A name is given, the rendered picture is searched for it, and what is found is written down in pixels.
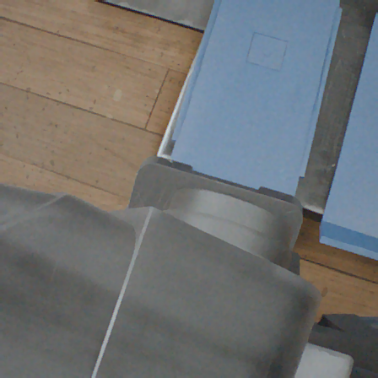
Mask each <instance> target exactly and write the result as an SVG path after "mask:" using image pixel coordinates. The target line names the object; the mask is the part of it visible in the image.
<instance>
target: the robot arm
mask: <svg viewBox="0 0 378 378"><path fill-rule="evenodd" d="M302 222H303V208H302V204H301V202H300V200H299V199H298V198H297V197H295V196H292V195H290V194H288V193H284V192H279V191H276V190H273V189H270V188H267V187H264V186H260V188H259V189H256V188H253V187H250V186H245V185H241V184H239V183H235V182H232V181H227V180H224V179H220V178H218V177H215V176H211V175H206V174H203V173H200V172H197V171H195V170H193V167H192V166H191V165H187V164H183V163H180V162H177V161H174V160H171V159H166V158H163V157H159V156H151V157H149V158H147V159H146V160H145V161H144V162H143V163H142V165H141V166H140V168H139V169H138V172H137V174H136V178H135V181H134V184H133V188H132V193H131V196H130V200H129V203H128V205H127V208H126V209H125V210H120V209H118V210H111V211H106V210H104V209H102V208H99V207H97V206H96V205H94V204H93V203H90V202H87V201H85V200H83V199H82V198H80V197H77V196H75V195H73V194H71V193H68V192H39V191H36V190H31V189H28V188H23V187H20V186H13V185H9V184H6V183H2V182H0V378H378V316H357V315H355V313H353V314H322V316H321V319H320V320H319V321H318V322H314V321H315V319H316V314H317V312H318V309H319V306H320V303H321V297H322V296H321V292H320V290H319V289H317V288H316V287H314V286H313V284H311V283H310V282H308V281H305V280H304V279H303V278H302V277H301V276H300V255H299V254H298V253H297V252H295V251H293V249H294V244H295V242H296V240H297V238H298V235H299V232H300V227H301V225H302Z"/></svg>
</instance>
